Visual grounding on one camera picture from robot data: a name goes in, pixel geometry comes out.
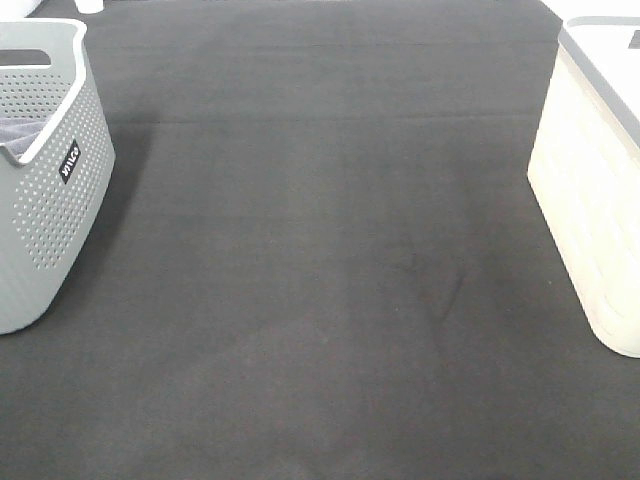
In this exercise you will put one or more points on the grey towel inside basket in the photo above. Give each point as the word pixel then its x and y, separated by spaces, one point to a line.
pixel 17 134

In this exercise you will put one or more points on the grey perforated laundry basket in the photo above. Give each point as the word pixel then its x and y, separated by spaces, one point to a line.
pixel 52 194

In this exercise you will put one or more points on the white plastic storage bin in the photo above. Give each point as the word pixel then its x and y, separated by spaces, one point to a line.
pixel 584 171

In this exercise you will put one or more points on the white object at far edge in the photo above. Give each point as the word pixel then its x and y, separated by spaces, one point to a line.
pixel 89 7

